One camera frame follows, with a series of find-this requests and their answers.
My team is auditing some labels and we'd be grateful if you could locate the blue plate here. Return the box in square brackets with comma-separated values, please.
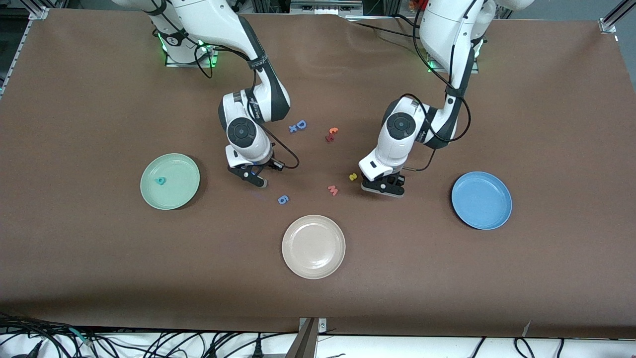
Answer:
[451, 172, 513, 231]

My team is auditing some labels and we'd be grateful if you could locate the beige plate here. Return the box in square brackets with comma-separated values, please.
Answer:
[281, 215, 346, 280]

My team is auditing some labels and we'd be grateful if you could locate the brown table cover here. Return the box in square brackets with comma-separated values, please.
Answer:
[0, 9, 636, 340]

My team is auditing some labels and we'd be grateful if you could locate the mint green plate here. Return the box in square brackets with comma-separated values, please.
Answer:
[140, 153, 201, 210]

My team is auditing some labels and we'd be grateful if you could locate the aluminium corner profile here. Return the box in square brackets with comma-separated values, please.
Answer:
[599, 0, 636, 34]

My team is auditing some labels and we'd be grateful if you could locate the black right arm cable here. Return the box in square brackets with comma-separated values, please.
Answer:
[149, 0, 300, 170]

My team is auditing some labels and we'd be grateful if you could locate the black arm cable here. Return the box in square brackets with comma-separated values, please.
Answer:
[149, 0, 300, 170]
[401, 0, 472, 172]

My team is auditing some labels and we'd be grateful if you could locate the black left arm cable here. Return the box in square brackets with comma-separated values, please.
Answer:
[401, 0, 472, 172]

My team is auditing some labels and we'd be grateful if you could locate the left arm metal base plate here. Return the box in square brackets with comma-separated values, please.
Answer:
[426, 37, 480, 74]

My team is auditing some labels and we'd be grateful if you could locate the aluminium profile post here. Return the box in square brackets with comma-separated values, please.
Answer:
[285, 317, 328, 358]

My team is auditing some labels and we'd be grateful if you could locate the cable with teal connector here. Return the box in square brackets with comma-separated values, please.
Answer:
[70, 327, 94, 346]

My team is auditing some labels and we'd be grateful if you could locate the aluminium table frame rail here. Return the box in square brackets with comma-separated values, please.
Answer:
[0, 0, 50, 100]

